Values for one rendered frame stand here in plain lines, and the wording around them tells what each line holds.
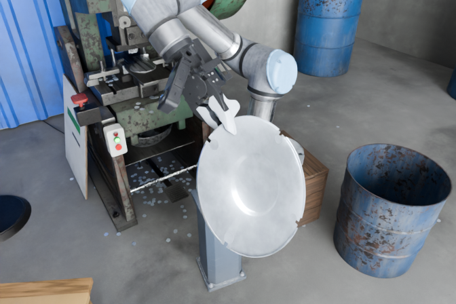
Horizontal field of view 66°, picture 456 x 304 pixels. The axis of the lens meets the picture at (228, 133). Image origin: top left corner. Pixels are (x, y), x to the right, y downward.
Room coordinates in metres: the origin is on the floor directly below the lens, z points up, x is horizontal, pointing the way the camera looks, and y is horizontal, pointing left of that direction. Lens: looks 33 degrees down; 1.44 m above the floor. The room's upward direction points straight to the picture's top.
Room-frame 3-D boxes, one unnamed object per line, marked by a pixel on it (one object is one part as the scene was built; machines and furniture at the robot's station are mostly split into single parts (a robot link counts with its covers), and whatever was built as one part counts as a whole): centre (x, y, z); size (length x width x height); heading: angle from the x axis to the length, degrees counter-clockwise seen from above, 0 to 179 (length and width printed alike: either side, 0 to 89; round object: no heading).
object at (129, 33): (1.66, 0.46, 1.04); 0.17 x 0.15 x 0.30; 33
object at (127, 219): (1.66, 0.78, 0.45); 0.92 x 0.12 x 0.90; 33
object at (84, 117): (1.33, 0.61, 0.62); 0.10 x 0.06 x 0.20; 123
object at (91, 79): (1.60, 0.62, 0.76); 0.17 x 0.06 x 0.10; 123
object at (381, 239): (1.17, -0.73, 0.24); 0.42 x 0.42 x 0.48
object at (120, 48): (1.69, 0.48, 0.86); 0.20 x 0.16 x 0.05; 123
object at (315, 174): (1.44, -0.24, 0.18); 0.40 x 0.38 x 0.35; 26
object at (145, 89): (1.54, 0.38, 0.72); 0.25 x 0.14 x 0.14; 33
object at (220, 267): (1.03, 0.03, 0.23); 0.19 x 0.19 x 0.45; 22
